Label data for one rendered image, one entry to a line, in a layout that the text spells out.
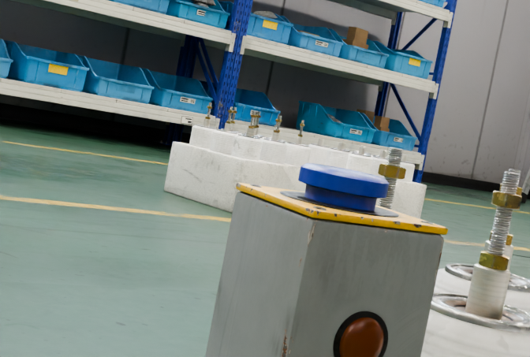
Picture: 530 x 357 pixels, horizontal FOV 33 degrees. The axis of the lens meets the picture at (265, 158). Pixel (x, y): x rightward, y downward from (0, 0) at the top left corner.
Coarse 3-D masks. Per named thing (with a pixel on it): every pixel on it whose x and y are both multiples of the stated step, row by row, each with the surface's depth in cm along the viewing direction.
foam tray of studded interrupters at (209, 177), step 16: (176, 144) 318; (176, 160) 317; (192, 160) 311; (208, 160) 304; (224, 160) 298; (240, 160) 293; (176, 176) 317; (192, 176) 310; (208, 176) 304; (224, 176) 298; (240, 176) 292; (256, 176) 297; (272, 176) 302; (288, 176) 307; (176, 192) 316; (192, 192) 309; (208, 192) 303; (224, 192) 297; (224, 208) 296
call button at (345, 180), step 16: (304, 176) 39; (320, 176) 39; (336, 176) 38; (352, 176) 38; (368, 176) 39; (304, 192) 40; (320, 192) 39; (336, 192) 39; (352, 192) 38; (368, 192) 38; (384, 192) 39; (368, 208) 39
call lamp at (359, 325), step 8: (360, 320) 37; (368, 320) 37; (352, 328) 37; (360, 328) 37; (368, 328) 37; (376, 328) 37; (344, 336) 37; (352, 336) 37; (360, 336) 37; (368, 336) 37; (376, 336) 37; (344, 344) 37; (352, 344) 37; (360, 344) 37; (368, 344) 37; (376, 344) 37; (344, 352) 37; (352, 352) 37; (360, 352) 37; (368, 352) 37; (376, 352) 38
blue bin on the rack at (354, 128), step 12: (300, 108) 652; (312, 108) 640; (324, 108) 668; (336, 108) 674; (300, 120) 651; (312, 120) 639; (324, 120) 628; (348, 120) 662; (360, 120) 651; (312, 132) 639; (324, 132) 627; (336, 132) 618; (348, 132) 623; (360, 132) 629; (372, 132) 635
